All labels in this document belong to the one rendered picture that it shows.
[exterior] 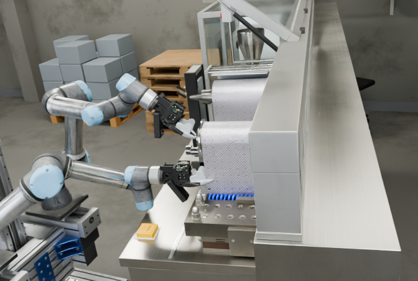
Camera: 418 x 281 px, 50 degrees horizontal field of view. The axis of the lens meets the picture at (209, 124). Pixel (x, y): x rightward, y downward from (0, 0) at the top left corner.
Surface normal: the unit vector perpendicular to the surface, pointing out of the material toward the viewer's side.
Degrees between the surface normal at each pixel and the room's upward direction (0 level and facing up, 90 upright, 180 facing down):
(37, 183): 86
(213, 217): 0
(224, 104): 92
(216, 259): 0
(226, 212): 0
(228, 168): 90
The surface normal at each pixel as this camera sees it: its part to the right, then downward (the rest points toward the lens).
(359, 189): -0.11, -0.92
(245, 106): -0.21, 0.41
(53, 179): 0.41, 0.23
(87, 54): 0.91, 0.06
